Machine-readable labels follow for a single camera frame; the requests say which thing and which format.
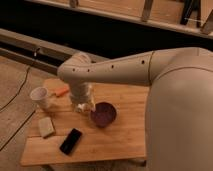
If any beige sponge block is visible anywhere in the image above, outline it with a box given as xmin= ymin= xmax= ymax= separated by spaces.
xmin=38 ymin=117 xmax=55 ymax=138

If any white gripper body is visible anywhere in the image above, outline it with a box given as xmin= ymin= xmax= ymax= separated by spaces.
xmin=69 ymin=83 xmax=95 ymax=113

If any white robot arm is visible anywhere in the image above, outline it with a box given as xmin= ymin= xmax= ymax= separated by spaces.
xmin=57 ymin=47 xmax=213 ymax=171

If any black cable on floor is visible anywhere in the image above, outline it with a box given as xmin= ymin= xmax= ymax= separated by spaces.
xmin=0 ymin=47 xmax=42 ymax=152

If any black smartphone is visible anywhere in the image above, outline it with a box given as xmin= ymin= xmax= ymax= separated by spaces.
xmin=60 ymin=128 xmax=82 ymax=155

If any wooden table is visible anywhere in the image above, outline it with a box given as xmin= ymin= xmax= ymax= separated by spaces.
xmin=21 ymin=84 xmax=148 ymax=166

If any dark purple ceramic bowl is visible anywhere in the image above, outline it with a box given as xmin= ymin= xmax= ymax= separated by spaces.
xmin=90 ymin=102 xmax=117 ymax=127

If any orange handled tool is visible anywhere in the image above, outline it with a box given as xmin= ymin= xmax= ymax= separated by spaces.
xmin=51 ymin=87 xmax=69 ymax=97

